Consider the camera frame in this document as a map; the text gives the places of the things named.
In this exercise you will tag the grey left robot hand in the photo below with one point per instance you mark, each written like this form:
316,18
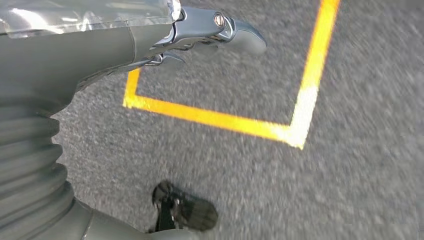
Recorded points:
66,56

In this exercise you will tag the yellow floor tape square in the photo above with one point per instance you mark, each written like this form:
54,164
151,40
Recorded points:
215,119

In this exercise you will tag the black robot foot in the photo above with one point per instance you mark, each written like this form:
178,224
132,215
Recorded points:
195,212

